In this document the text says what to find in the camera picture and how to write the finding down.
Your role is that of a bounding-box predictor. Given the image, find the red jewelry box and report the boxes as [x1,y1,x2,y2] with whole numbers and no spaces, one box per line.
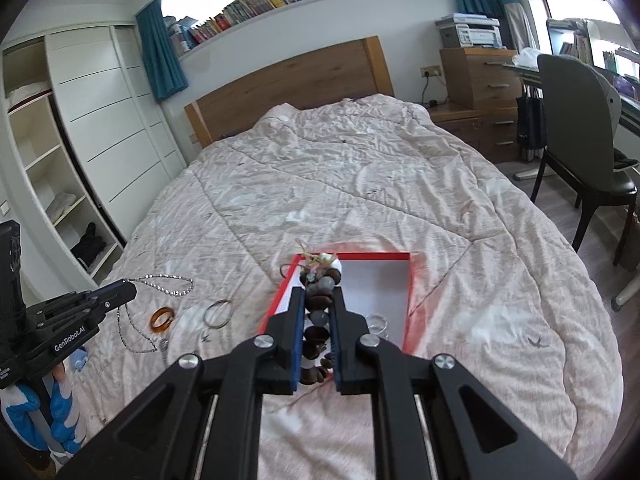
[257,251,413,356]

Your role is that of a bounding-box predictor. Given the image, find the desk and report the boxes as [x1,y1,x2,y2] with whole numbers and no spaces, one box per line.
[501,60,640,181]

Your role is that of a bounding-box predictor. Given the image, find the white wardrobe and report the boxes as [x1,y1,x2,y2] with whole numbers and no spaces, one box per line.
[0,22,189,286]

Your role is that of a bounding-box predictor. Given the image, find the folded white clothes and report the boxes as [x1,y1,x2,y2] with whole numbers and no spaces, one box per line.
[45,191,86,222]

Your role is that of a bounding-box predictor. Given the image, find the wooden headboard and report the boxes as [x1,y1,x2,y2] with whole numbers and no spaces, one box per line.
[184,36,396,149]

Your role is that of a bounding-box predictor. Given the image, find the thin silver bangle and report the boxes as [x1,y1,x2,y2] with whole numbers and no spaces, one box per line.
[203,300,234,330]

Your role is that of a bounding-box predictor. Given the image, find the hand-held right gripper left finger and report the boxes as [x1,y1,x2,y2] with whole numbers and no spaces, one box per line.
[56,287,307,480]

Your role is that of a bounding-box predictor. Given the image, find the wooden nightstand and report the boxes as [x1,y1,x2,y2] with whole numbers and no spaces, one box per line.
[429,102,522,164]

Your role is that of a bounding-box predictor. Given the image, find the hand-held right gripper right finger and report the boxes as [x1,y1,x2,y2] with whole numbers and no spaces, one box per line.
[330,287,578,480]

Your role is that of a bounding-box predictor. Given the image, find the white printer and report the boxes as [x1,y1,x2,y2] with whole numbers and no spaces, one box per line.
[435,12,502,49]

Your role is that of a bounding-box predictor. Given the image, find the black hanging bag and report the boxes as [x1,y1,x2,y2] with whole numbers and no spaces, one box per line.
[516,92,547,163]

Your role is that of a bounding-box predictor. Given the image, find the white plastic bag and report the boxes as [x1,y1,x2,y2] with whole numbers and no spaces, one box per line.
[512,47,543,68]

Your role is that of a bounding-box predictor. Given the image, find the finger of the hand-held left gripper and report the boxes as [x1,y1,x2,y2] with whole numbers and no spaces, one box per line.
[25,281,129,312]
[37,282,138,334]

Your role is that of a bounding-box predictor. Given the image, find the folded black clothes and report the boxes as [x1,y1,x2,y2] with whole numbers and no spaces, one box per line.
[70,222,108,268]

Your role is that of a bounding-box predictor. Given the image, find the silver chain necklace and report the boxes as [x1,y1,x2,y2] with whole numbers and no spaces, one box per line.
[117,274,195,356]

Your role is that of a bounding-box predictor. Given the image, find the dark bead bracelet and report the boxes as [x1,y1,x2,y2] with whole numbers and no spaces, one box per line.
[295,250,346,386]

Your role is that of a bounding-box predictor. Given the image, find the grey office chair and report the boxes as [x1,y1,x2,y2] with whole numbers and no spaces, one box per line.
[530,54,640,267]

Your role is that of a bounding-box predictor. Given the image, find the amber orange bangle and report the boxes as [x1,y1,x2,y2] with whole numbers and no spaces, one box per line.
[150,308,176,335]

